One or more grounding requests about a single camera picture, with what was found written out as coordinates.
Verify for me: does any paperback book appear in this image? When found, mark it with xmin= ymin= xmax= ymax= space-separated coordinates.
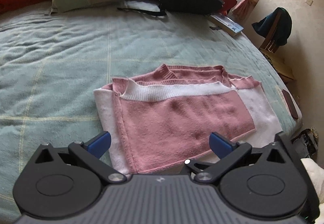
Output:
xmin=208 ymin=14 xmax=245 ymax=37

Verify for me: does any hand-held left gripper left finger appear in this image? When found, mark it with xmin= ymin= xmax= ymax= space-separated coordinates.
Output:
xmin=34 ymin=131 xmax=127 ymax=184

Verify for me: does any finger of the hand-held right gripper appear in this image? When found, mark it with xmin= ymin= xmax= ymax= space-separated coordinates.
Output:
xmin=180 ymin=159 xmax=219 ymax=179

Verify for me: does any white cloth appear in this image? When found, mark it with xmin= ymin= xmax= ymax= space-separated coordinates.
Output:
xmin=124 ymin=0 xmax=160 ymax=12

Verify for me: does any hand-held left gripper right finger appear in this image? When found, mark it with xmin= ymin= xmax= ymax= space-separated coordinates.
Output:
xmin=195 ymin=132 xmax=291 ymax=185

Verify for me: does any wooden chair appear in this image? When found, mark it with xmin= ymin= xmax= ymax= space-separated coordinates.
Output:
xmin=258 ymin=8 xmax=296 ymax=81

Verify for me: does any red phone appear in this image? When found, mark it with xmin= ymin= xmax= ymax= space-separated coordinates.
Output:
xmin=281 ymin=89 xmax=300 ymax=120

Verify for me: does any pink and white sweater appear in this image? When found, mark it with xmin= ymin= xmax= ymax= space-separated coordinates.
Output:
xmin=93 ymin=63 xmax=283 ymax=177

